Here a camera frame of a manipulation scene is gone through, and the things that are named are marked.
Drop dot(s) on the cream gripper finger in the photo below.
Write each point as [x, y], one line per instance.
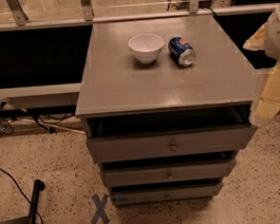
[257, 41]
[266, 102]

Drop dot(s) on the grey top drawer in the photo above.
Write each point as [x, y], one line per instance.
[176, 133]

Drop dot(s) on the grey drawer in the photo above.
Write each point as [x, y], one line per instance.
[177, 190]
[168, 169]
[176, 133]

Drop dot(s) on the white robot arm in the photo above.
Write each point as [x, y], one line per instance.
[272, 37]

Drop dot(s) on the grey drawer cabinet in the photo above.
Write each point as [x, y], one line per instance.
[115, 84]

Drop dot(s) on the grey bottom drawer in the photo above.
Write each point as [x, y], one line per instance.
[177, 190]

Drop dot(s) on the grey middle drawer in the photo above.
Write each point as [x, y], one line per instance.
[168, 169]

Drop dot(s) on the blue soda can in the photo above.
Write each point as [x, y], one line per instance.
[181, 51]

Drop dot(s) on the white bowl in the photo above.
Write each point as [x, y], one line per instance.
[146, 48]

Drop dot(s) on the blue tape cross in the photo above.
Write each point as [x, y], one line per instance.
[100, 213]

